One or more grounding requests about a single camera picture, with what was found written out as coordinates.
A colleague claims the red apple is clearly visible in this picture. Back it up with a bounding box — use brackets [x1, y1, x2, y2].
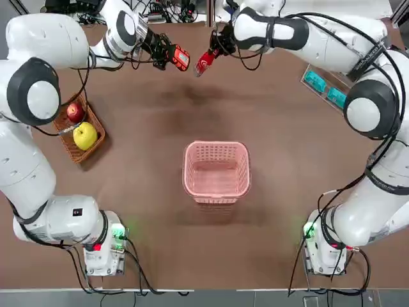
[66, 102, 86, 123]

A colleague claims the brown wicker tray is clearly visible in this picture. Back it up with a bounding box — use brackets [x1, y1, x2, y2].
[52, 92, 106, 164]

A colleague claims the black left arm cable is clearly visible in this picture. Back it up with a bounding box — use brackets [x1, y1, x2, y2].
[0, 47, 167, 138]

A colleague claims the teal snack packet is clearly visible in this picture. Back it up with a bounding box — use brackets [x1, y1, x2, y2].
[326, 86, 348, 109]
[303, 70, 328, 94]

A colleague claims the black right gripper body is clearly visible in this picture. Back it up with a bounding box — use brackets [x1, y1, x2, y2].
[219, 24, 237, 56]

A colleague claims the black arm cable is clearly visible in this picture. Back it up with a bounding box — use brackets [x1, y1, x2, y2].
[236, 12, 409, 295]
[0, 47, 167, 138]

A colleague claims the yellow apple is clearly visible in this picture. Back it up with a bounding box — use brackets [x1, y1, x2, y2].
[72, 121, 98, 152]

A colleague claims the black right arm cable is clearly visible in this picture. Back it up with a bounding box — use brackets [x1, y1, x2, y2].
[236, 12, 409, 295]

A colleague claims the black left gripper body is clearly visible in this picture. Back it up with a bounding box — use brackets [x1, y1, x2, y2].
[140, 28, 166, 63]

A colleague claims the clear acrylic shelf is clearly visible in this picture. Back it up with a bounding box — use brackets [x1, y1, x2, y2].
[299, 63, 352, 113]

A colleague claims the pink plastic basket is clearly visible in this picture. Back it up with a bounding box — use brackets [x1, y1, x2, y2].
[183, 140, 252, 205]

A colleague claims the red Coca-Cola bottle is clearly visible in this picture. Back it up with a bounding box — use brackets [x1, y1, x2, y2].
[193, 49, 217, 79]

